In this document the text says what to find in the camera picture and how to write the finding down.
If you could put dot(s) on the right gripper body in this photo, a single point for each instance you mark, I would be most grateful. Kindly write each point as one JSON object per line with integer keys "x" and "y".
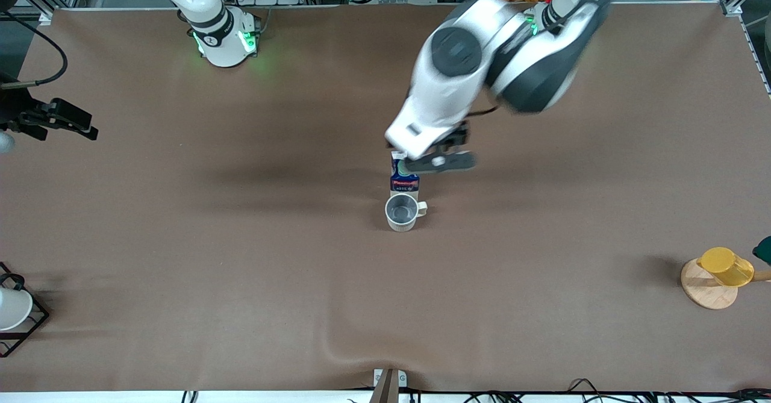
{"x": 14, "y": 109}

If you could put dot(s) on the blue white milk carton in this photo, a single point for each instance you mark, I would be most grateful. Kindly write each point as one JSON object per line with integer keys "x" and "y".
{"x": 405, "y": 180}

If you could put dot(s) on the beige ceramic mug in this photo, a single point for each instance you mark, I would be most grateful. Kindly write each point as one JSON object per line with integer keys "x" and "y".
{"x": 402, "y": 213}

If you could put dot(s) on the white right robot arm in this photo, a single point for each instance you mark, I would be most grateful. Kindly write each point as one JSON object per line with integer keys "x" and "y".
{"x": 217, "y": 23}

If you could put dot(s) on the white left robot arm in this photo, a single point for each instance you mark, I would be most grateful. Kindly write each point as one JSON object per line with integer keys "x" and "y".
{"x": 518, "y": 53}

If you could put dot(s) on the yellow plastic cup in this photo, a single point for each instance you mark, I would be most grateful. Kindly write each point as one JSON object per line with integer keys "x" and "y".
{"x": 726, "y": 266}

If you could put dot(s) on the brown table cover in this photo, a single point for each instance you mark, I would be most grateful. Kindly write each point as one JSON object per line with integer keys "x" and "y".
{"x": 373, "y": 306}

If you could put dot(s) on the round wooden stand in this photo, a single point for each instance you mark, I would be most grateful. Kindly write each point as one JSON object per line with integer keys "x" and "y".
{"x": 708, "y": 291}

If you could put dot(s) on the dark green object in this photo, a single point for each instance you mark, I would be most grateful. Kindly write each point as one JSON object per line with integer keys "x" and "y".
{"x": 764, "y": 250}

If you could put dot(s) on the grey metal table bracket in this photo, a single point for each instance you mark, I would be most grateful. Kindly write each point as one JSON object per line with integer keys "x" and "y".
{"x": 390, "y": 382}

